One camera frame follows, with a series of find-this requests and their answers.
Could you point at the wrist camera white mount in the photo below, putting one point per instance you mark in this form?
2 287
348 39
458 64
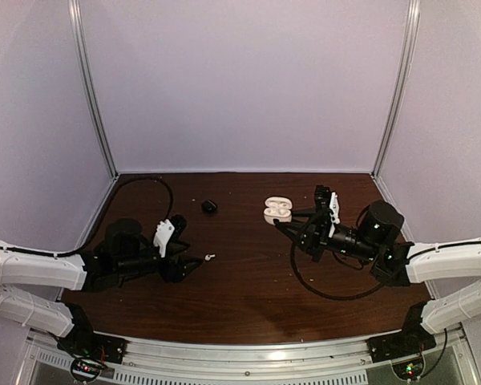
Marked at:
168 231
327 208

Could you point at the white earbud charging case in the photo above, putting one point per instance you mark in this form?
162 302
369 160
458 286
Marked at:
278 209

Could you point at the left aluminium frame post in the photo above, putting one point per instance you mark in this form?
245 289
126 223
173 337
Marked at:
76 21

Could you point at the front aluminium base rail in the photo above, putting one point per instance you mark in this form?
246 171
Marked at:
338 361

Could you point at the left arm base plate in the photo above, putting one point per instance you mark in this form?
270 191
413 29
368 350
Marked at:
95 346

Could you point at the black earbud charging case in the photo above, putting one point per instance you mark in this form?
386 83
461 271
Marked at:
209 207

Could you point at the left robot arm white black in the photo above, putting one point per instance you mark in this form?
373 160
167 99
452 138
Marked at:
124 254

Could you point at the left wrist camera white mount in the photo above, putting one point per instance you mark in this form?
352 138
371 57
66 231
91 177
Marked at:
168 231

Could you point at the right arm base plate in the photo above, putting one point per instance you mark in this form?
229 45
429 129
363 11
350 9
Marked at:
399 344

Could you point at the aluminium frame post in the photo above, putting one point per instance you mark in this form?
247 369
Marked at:
76 21
406 58

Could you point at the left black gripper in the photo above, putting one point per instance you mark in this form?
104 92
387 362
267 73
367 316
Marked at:
168 273

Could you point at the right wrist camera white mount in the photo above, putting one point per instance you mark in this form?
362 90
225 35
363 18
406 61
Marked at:
327 208

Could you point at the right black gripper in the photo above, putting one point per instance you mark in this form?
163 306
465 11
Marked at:
316 233

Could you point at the right aluminium frame post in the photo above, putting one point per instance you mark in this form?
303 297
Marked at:
406 58

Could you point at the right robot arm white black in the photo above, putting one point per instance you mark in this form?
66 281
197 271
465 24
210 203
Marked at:
374 242

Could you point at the white earbud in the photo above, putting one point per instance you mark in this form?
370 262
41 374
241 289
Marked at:
210 256

